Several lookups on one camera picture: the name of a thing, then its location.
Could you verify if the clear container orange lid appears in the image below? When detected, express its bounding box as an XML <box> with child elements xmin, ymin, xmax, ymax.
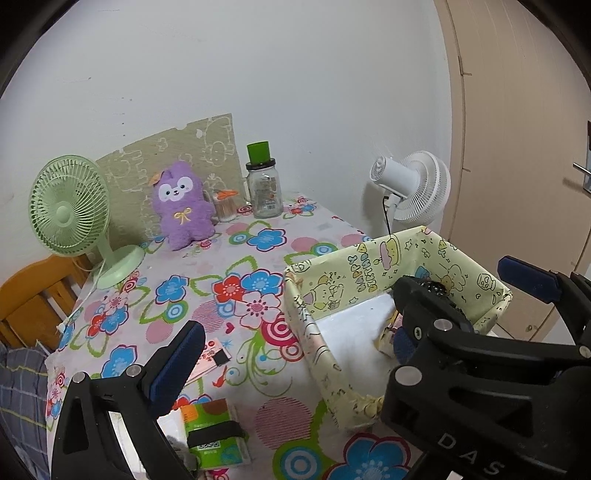
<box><xmin>203</xmin><ymin>187</ymin><xmax>241</xmax><ymax>224</ymax></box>

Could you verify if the small yellow packet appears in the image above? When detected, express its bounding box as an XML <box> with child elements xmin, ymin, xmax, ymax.
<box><xmin>376</xmin><ymin>324</ymin><xmax>399</xmax><ymax>357</ymax></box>

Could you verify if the metal door handle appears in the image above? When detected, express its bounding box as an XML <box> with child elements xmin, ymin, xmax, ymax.
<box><xmin>573</xmin><ymin>119</ymin><xmax>591</xmax><ymax>193</ymax></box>

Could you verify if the beige door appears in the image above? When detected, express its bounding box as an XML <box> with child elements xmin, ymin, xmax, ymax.
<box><xmin>434</xmin><ymin>0</ymin><xmax>591</xmax><ymax>344</ymax></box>

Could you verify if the yellow printed storage box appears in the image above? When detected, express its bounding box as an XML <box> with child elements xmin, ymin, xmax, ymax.
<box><xmin>283</xmin><ymin>226</ymin><xmax>513</xmax><ymax>432</ymax></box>

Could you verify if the beige cartoon cushion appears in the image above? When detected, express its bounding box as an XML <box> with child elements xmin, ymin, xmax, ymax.
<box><xmin>95</xmin><ymin>113</ymin><xmax>246</xmax><ymax>241</ymax></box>

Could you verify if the white desk fan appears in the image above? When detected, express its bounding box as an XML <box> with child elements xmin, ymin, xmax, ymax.
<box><xmin>369</xmin><ymin>150</ymin><xmax>451</xmax><ymax>227</ymax></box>

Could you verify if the glass jar black lid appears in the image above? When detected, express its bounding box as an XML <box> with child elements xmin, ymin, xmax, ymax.
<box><xmin>242</xmin><ymin>158</ymin><xmax>284</xmax><ymax>219</ymax></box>

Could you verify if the floral tablecloth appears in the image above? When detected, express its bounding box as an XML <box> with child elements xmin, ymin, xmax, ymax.
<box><xmin>46</xmin><ymin>191</ymin><xmax>430</xmax><ymax>480</ymax></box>

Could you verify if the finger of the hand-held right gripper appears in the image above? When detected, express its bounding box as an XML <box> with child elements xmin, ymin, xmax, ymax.
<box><xmin>498</xmin><ymin>255</ymin><xmax>591</xmax><ymax>344</ymax></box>
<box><xmin>393</xmin><ymin>276</ymin><xmax>591</xmax><ymax>370</ymax></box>

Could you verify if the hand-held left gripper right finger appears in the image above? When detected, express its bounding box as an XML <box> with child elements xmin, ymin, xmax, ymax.
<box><xmin>393</xmin><ymin>329</ymin><xmax>419</xmax><ymax>367</ymax></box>

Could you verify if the plaid grey blanket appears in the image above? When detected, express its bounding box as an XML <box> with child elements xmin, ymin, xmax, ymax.
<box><xmin>0</xmin><ymin>344</ymin><xmax>52</xmax><ymax>472</ymax></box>

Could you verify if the purple plush toy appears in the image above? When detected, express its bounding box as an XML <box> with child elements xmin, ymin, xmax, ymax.
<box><xmin>152</xmin><ymin>159</ymin><xmax>218</xmax><ymax>252</ymax></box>

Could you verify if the green plastic cup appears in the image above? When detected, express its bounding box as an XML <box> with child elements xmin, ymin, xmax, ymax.
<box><xmin>246</xmin><ymin>142</ymin><xmax>274</xmax><ymax>166</ymax></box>

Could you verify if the green desk fan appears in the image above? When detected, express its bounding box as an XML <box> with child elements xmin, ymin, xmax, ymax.
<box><xmin>28</xmin><ymin>155</ymin><xmax>146</xmax><ymax>289</ymax></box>

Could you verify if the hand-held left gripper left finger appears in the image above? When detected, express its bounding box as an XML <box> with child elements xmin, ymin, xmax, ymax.
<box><xmin>50</xmin><ymin>320</ymin><xmax>206</xmax><ymax>480</ymax></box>

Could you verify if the white fan cable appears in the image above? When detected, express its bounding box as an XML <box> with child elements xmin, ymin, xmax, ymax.
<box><xmin>56</xmin><ymin>261</ymin><xmax>108</xmax><ymax>334</ymax></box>

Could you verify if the green tissue pack black band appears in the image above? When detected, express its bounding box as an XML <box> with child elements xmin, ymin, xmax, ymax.
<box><xmin>180</xmin><ymin>401</ymin><xmax>252</xmax><ymax>469</ymax></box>

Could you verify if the pink printed card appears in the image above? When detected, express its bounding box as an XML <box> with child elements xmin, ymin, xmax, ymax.
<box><xmin>185</xmin><ymin>339</ymin><xmax>230</xmax><ymax>384</ymax></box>

